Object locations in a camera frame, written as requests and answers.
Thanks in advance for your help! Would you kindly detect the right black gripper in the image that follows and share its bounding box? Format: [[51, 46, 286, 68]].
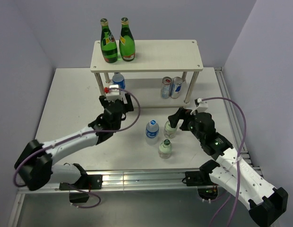
[[168, 107, 204, 142]]

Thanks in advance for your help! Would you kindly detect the blue label water bottle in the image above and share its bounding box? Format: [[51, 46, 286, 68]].
[[112, 72, 126, 89], [146, 120, 159, 145]]

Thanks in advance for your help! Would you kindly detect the green glass bottle front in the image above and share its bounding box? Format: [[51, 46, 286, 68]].
[[119, 17, 136, 61]]

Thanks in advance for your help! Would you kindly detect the green glass bottle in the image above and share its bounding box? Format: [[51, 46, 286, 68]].
[[100, 18, 118, 63], [119, 17, 136, 61]]

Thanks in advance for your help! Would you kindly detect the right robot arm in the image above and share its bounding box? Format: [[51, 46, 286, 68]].
[[168, 107, 288, 227]]

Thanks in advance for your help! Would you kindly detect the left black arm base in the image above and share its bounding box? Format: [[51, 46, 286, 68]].
[[59, 175, 103, 209]]

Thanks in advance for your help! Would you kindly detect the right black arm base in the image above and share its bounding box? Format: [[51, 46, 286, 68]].
[[181, 171, 218, 200]]

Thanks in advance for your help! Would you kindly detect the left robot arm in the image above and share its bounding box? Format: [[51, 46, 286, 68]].
[[13, 92, 136, 191]]

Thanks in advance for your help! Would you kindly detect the white two-tier shelf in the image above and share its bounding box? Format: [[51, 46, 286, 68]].
[[90, 40, 203, 108]]

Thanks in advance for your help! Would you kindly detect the clear soda bottle rear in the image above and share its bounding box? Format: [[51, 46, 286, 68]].
[[164, 121, 177, 139]]

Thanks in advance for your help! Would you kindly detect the clear soda bottle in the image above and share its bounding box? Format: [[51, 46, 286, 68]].
[[164, 121, 177, 139], [158, 139, 172, 159]]

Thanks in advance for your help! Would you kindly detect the light blue drink can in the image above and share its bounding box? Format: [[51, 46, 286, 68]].
[[161, 77, 172, 99]]

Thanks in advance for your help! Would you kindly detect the clear soda bottle front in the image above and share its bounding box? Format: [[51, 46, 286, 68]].
[[158, 139, 172, 159]]

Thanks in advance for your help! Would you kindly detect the silver blue energy drink can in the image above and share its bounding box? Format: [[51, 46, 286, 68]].
[[170, 77, 183, 99]]

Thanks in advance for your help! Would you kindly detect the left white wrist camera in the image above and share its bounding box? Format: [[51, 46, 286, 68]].
[[104, 85, 122, 102]]

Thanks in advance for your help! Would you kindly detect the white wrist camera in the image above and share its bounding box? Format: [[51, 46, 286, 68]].
[[104, 85, 122, 102], [190, 98, 208, 115]]

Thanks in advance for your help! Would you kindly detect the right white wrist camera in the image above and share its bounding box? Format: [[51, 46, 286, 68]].
[[190, 98, 208, 115]]

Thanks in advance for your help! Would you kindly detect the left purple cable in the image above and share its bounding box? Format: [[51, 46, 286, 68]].
[[13, 87, 141, 209]]

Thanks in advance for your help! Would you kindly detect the aluminium front rail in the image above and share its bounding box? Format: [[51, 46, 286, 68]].
[[17, 168, 234, 193]]

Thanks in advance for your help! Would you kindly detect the aluminium rail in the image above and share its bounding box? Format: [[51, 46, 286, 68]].
[[17, 168, 234, 193], [214, 67, 263, 177]]

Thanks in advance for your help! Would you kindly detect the aluminium right rail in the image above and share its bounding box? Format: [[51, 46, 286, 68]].
[[214, 67, 263, 177]]

